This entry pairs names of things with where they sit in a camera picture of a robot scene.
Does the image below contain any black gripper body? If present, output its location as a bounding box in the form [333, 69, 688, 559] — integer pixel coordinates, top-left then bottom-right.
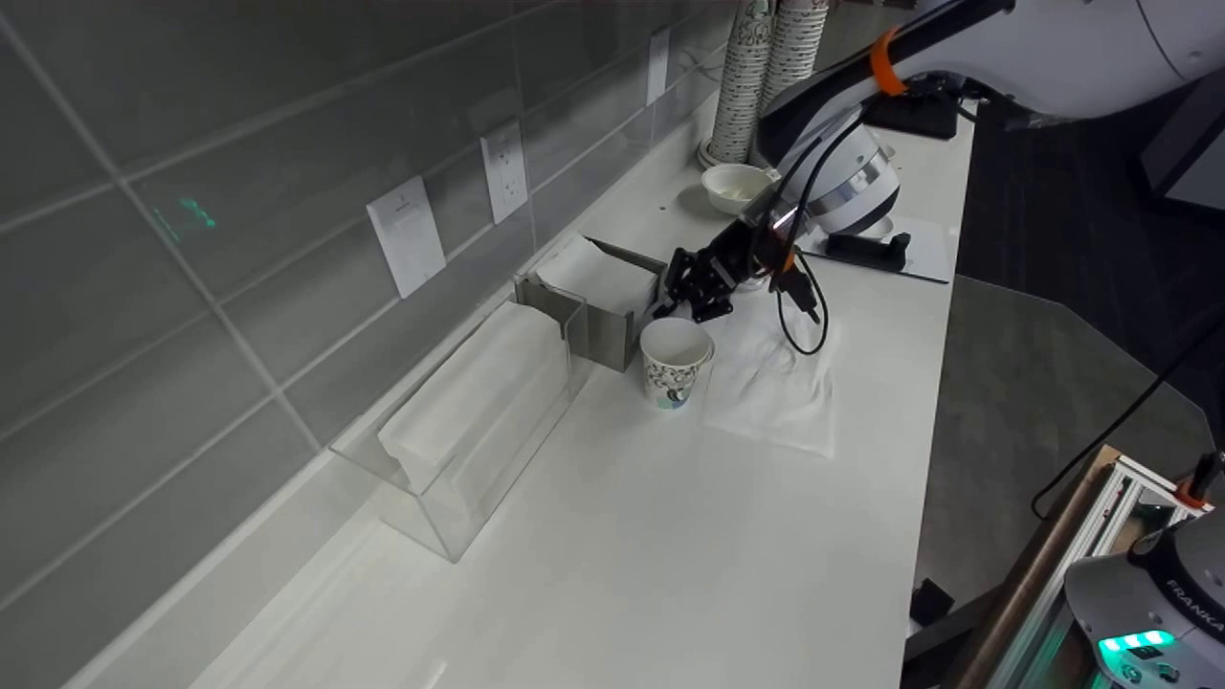
[704, 217, 792, 292]

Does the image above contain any wide white bowl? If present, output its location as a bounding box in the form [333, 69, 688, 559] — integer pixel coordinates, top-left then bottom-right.
[695, 161, 785, 217]

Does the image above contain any white cloth towel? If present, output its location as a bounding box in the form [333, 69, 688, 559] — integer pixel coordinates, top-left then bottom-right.
[686, 287, 843, 463]

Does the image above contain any patterned paper cup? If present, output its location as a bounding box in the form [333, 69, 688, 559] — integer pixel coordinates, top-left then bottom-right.
[635, 312, 725, 422]

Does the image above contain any napkin dispenser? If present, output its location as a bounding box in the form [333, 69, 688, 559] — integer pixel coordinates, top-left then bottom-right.
[509, 229, 671, 374]

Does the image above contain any black rectangular device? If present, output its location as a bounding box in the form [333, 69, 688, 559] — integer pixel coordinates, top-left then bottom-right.
[818, 227, 917, 274]

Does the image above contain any tall paper cup stack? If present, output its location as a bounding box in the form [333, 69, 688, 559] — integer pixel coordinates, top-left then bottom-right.
[702, 0, 780, 169]

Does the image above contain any white flat board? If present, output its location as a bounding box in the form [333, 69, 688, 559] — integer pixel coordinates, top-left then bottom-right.
[792, 208, 962, 287]

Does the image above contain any short paper cup stack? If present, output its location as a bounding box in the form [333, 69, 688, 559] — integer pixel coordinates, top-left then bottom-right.
[763, 0, 836, 116]

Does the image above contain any clear plastic bin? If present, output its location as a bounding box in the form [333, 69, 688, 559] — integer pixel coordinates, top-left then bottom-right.
[371, 300, 577, 499]

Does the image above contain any clear acrylic box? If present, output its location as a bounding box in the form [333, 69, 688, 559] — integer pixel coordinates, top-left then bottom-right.
[321, 227, 671, 566]

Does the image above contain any wood framed white panel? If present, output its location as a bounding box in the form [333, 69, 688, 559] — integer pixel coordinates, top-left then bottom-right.
[953, 441, 1210, 689]

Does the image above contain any gray device green light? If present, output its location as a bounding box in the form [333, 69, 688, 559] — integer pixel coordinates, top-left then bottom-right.
[1056, 511, 1225, 689]

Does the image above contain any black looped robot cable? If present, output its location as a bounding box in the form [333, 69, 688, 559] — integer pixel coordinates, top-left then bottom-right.
[763, 109, 871, 365]

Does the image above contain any white wall outlet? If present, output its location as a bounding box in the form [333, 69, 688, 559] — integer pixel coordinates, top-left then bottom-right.
[473, 120, 537, 229]
[365, 172, 452, 301]

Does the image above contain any black floor cable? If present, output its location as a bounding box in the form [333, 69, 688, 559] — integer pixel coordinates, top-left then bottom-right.
[1025, 301, 1225, 524]

